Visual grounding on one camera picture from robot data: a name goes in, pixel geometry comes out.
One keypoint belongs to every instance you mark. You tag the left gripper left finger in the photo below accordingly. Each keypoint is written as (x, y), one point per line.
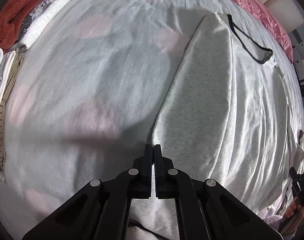
(100, 210)

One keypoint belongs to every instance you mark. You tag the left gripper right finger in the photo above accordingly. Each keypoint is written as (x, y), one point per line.
(205, 209)

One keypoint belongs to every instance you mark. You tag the white crinkled gauze garment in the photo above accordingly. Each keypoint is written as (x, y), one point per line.
(302, 149)

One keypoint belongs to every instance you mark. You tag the grey t-shirt black collar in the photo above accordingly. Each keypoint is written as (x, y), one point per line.
(215, 91)

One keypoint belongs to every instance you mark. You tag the person's right hand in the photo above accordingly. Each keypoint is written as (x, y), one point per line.
(295, 208)

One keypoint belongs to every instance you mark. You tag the purple fleece sleeve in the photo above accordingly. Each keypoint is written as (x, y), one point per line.
(275, 220)

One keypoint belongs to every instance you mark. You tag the right white black nightstand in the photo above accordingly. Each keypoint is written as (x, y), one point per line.
(299, 67)

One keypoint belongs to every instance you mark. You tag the striped olive folded garment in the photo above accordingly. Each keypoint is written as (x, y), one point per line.
(17, 64)

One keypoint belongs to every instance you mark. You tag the dark pink pillow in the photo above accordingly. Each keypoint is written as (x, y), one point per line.
(262, 14)

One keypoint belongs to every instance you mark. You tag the white folded knit garment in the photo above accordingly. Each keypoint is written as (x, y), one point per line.
(38, 26)

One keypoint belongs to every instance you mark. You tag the orange folded fleece garment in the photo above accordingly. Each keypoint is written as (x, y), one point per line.
(11, 18)

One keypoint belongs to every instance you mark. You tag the floral dark folded garment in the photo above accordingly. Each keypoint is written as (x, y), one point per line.
(32, 16)

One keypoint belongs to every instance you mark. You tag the wall switch panel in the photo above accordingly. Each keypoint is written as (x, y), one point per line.
(298, 38)

